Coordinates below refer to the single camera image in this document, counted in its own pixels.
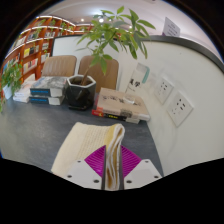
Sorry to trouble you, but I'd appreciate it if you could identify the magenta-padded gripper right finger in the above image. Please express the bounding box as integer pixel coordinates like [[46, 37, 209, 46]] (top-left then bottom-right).
[[118, 145, 164, 191]]

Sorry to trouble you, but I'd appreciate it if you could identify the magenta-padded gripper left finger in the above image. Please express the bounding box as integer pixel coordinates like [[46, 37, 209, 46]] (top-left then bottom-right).
[[65, 145, 108, 191]]

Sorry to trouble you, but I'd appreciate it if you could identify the cream yellow striped towel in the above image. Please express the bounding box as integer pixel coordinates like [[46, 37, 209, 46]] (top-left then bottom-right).
[[50, 121, 126, 192]]

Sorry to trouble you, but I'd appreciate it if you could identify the red black spine book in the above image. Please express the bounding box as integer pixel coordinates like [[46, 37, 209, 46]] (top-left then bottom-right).
[[91, 106, 141, 125]]

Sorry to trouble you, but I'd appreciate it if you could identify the beige cover book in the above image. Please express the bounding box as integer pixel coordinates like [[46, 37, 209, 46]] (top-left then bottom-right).
[[95, 87, 151, 122]]

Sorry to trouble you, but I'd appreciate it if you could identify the small tree in black pot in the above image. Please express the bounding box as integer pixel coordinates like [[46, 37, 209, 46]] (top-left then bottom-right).
[[65, 5, 157, 111]]

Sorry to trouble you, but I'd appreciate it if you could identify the thick dark cover book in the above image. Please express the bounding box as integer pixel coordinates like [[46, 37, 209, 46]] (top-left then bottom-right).
[[29, 95, 66, 106], [29, 76, 69, 98]]

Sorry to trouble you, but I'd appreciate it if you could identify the clear acrylic sign card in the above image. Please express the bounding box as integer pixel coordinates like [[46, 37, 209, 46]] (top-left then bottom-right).
[[125, 62, 151, 96]]

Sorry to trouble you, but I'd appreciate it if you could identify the tan ribbed chair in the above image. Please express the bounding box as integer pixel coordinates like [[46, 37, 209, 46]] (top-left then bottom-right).
[[77, 55, 120, 94], [40, 55, 78, 78]]

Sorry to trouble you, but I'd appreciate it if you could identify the white flat book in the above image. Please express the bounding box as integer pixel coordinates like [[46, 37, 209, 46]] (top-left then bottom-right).
[[12, 94, 32, 104]]

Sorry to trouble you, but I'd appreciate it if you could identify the leafy plant in white pot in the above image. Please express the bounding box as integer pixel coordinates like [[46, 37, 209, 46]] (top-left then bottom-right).
[[0, 61, 24, 113]]

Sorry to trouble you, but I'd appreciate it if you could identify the orange wooden bookshelf unit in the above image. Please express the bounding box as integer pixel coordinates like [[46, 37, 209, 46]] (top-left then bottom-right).
[[0, 14, 96, 101]]

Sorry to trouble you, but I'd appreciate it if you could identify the white purple sign board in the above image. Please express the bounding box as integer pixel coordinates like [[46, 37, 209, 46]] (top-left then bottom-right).
[[162, 16, 182, 38]]

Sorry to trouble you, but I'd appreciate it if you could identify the white wall socket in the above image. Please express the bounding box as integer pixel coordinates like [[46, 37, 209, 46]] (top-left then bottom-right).
[[153, 76, 175, 105], [166, 90, 195, 128]]

